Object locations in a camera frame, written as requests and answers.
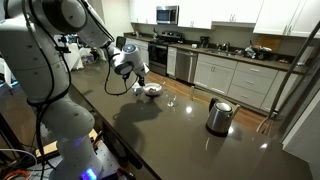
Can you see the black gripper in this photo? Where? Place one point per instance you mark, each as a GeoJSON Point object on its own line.
{"type": "Point", "coordinates": [141, 80]}

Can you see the white ceramic mug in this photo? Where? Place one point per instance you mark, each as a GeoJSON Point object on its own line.
{"type": "Point", "coordinates": [136, 90]}

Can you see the brown nut pile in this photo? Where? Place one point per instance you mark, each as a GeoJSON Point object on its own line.
{"type": "Point", "coordinates": [152, 89]}

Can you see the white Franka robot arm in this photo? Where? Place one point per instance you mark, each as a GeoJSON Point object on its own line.
{"type": "Point", "coordinates": [33, 60]}

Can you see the white ceramic bowl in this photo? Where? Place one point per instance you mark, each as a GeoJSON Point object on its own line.
{"type": "Point", "coordinates": [154, 92]}

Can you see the white two-door base cabinet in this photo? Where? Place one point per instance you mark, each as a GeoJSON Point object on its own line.
{"type": "Point", "coordinates": [271, 93]}

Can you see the white corner base cabinet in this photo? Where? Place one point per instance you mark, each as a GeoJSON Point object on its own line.
{"type": "Point", "coordinates": [143, 50]}

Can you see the black kitchen stove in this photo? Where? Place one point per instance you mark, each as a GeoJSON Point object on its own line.
{"type": "Point", "coordinates": [160, 55]}

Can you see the narrow white base cabinet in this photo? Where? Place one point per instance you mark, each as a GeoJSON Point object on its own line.
{"type": "Point", "coordinates": [171, 61]}

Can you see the black office chair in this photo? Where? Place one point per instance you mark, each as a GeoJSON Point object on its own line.
{"type": "Point", "coordinates": [120, 41]}

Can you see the stainless steel dishwasher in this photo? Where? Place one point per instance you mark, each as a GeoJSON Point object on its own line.
{"type": "Point", "coordinates": [186, 65]}

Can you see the dark glass bottle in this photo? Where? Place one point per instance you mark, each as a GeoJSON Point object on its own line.
{"type": "Point", "coordinates": [154, 33]}

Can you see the small white counter container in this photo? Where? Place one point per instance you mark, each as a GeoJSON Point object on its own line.
{"type": "Point", "coordinates": [194, 45]}

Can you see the stainless steel microwave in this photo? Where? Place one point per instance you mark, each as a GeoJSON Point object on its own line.
{"type": "Point", "coordinates": [166, 15]}

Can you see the white sink base cabinet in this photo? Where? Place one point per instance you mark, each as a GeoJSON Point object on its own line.
{"type": "Point", "coordinates": [213, 76]}

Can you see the white fabric covered furniture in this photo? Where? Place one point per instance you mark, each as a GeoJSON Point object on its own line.
{"type": "Point", "coordinates": [73, 56]}

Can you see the black coffee maker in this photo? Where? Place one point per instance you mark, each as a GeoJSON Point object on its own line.
{"type": "Point", "coordinates": [204, 41]}

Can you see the steel pot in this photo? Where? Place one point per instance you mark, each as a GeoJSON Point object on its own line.
{"type": "Point", "coordinates": [218, 116]}

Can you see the metal sink faucet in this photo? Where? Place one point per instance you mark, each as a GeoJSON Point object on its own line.
{"type": "Point", "coordinates": [226, 46]}

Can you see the tan wooden chair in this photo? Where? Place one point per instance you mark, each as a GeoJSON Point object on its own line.
{"type": "Point", "coordinates": [237, 110]}

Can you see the white drawer base cabinet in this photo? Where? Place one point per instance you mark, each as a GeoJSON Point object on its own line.
{"type": "Point", "coordinates": [253, 83]}

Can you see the dish pile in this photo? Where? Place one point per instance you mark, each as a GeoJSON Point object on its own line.
{"type": "Point", "coordinates": [256, 51]}

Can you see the wooden cutting board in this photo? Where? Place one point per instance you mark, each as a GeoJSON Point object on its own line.
{"type": "Point", "coordinates": [269, 42]}

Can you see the stainless steel refrigerator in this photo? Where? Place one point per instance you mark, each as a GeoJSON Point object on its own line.
{"type": "Point", "coordinates": [310, 86]}

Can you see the white paper towel roll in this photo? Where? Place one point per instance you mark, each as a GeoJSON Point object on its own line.
{"type": "Point", "coordinates": [309, 57]}

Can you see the white perforated base plate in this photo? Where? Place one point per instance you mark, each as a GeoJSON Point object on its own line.
{"type": "Point", "coordinates": [108, 161]}

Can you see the white wall cabinets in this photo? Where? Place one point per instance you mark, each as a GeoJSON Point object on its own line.
{"type": "Point", "coordinates": [200, 11]}
{"type": "Point", "coordinates": [286, 15]}

